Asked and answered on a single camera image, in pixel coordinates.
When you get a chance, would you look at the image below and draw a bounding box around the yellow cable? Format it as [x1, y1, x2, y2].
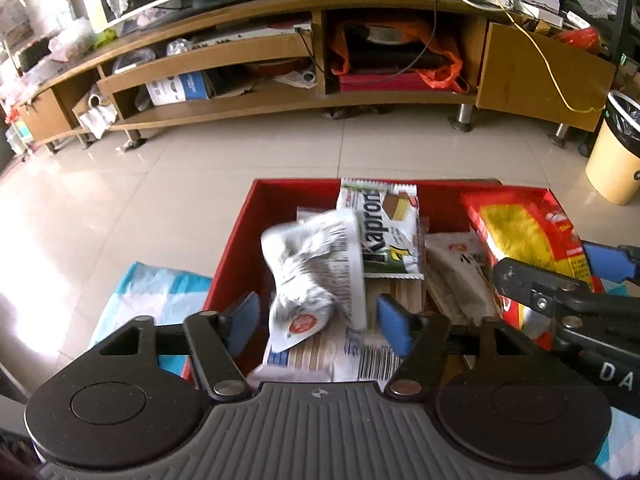
[445, 0, 608, 113]

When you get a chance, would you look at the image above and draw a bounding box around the red cardboard box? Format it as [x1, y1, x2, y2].
[182, 177, 606, 381]

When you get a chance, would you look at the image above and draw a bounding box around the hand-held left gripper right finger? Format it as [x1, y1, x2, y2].
[376, 292, 553, 402]

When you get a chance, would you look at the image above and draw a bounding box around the green white wafer packet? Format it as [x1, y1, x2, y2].
[336, 178, 426, 280]

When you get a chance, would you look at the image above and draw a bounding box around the orange plastic bag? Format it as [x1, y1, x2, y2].
[330, 20, 471, 95]

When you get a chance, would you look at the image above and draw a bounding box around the blue white carton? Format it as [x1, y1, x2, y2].
[146, 71, 211, 107]

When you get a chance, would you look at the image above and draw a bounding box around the wooden television stand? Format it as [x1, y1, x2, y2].
[12, 0, 618, 153]

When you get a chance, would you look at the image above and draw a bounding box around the long bread packet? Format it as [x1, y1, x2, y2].
[247, 277, 426, 386]

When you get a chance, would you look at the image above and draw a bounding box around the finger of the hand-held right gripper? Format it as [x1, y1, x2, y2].
[582, 241, 640, 285]
[492, 257, 608, 322]

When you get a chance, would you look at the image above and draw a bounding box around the cream trash can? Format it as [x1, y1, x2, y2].
[585, 91, 640, 206]

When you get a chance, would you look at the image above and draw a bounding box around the blue white checkered tablecloth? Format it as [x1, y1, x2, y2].
[90, 260, 640, 480]

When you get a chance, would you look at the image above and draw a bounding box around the red plastic bag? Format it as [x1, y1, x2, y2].
[555, 27, 601, 51]

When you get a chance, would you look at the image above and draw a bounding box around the yellow red chip packet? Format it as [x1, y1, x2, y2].
[460, 187, 606, 336]

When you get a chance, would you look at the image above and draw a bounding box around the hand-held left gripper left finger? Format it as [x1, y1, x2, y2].
[92, 291, 261, 403]

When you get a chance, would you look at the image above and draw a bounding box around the pink gift box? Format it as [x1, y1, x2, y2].
[339, 72, 453, 92]

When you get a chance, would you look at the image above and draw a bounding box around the white spicy strip packet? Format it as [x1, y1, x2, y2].
[261, 208, 368, 353]

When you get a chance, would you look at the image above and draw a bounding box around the clear round bun packet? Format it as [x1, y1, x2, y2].
[424, 231, 503, 328]

